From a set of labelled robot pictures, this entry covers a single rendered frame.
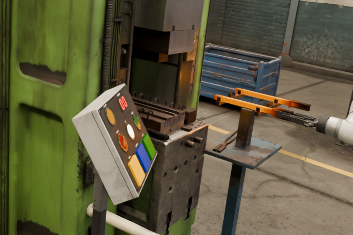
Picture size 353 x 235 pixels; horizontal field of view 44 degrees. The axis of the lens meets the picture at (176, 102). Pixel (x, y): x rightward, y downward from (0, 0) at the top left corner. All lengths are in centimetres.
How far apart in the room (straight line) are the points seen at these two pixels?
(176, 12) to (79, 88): 49
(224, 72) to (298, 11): 430
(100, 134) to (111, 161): 8
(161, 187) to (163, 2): 76
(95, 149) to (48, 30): 72
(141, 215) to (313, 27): 798
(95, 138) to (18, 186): 91
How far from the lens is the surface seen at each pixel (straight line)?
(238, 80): 565
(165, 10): 170
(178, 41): 181
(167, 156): 183
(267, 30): 1003
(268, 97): 233
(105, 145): 122
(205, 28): 232
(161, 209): 194
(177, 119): 194
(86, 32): 160
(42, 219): 210
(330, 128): 198
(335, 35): 947
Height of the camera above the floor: 156
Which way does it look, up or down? 16 degrees down
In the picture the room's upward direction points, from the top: 7 degrees clockwise
